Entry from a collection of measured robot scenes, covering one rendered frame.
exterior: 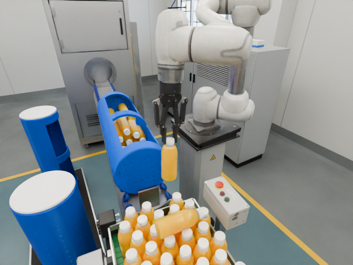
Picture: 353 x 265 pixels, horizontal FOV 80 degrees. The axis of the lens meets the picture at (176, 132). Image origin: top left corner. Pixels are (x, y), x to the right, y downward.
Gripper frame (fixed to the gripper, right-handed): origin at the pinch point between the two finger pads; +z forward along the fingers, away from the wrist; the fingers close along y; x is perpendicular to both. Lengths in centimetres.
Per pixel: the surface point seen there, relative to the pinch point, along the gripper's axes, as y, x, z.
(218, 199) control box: -17.4, 13.4, 26.8
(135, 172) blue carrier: 11.0, -16.3, 26.5
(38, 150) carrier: 74, -124, 61
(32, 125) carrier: 72, -122, 37
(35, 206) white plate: 55, -19, 36
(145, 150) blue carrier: 5.6, -15.8, 14.9
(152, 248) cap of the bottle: 13.9, 21.7, 30.9
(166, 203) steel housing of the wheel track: -1.8, -6.5, 41.6
